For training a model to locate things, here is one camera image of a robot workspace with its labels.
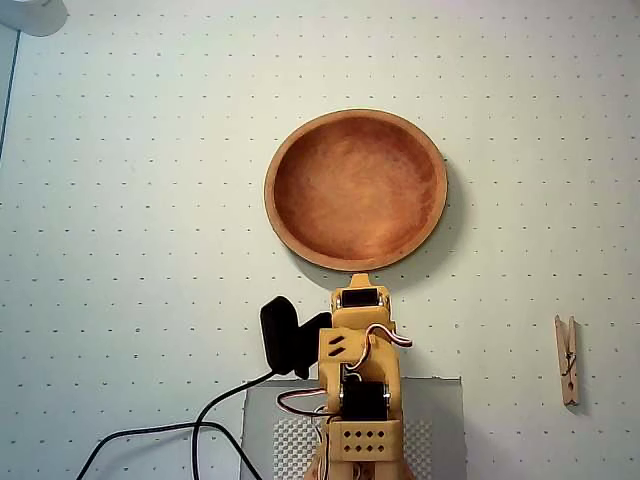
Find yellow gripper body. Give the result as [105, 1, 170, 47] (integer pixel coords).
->
[330, 285, 399, 332]

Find wooden clothespin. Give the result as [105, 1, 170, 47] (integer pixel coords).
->
[553, 313, 582, 407]

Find round wooden bowl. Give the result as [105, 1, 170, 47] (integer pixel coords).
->
[263, 105, 450, 274]

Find white textured anti-slip mat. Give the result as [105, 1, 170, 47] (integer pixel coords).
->
[272, 418, 434, 480]

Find white cylindrical object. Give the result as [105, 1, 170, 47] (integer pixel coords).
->
[0, 0, 69, 38]

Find red white servo wire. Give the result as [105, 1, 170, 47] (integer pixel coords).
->
[277, 387, 342, 419]
[349, 323, 415, 384]

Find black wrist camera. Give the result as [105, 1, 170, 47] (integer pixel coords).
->
[258, 295, 334, 380]

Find gray metal base plate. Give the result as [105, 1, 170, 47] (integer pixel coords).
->
[241, 377, 466, 480]

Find black camera cable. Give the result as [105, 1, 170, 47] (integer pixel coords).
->
[74, 368, 275, 480]

